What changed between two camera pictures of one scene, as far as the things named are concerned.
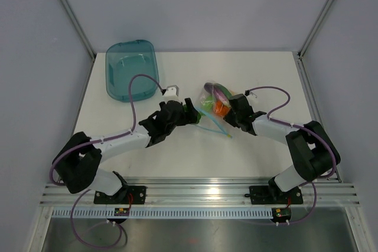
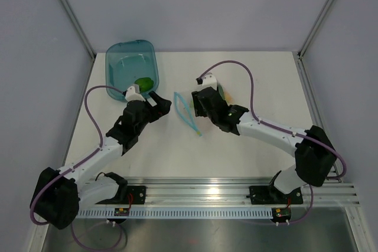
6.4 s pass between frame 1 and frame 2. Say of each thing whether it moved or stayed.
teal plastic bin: stayed
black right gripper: moved
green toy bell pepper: moved
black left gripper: moved
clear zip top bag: moved
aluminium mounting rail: stayed
